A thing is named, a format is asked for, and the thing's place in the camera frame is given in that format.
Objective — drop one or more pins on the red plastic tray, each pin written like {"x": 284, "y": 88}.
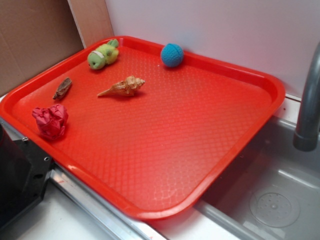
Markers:
{"x": 151, "y": 155}

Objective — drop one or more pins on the grey metal faucet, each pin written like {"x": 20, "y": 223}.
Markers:
{"x": 308, "y": 123}

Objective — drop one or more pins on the blue textured ball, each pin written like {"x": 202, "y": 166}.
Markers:
{"x": 172, "y": 55}

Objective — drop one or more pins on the grey sink basin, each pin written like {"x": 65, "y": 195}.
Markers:
{"x": 270, "y": 159}

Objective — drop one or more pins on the brown wood chip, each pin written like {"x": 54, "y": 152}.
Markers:
{"x": 62, "y": 89}

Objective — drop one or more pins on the crumpled red paper ball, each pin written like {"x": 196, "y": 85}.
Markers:
{"x": 52, "y": 121}

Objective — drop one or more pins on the round sink drain cover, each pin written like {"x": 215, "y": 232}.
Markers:
{"x": 274, "y": 207}

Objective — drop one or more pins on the green plush fish toy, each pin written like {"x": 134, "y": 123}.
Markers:
{"x": 106, "y": 54}

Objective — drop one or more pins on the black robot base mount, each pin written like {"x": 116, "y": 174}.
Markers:
{"x": 24, "y": 173}

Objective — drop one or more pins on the tan spiral seashell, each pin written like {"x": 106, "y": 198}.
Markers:
{"x": 125, "y": 88}

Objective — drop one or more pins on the brown cardboard panel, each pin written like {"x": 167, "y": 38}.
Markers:
{"x": 37, "y": 34}

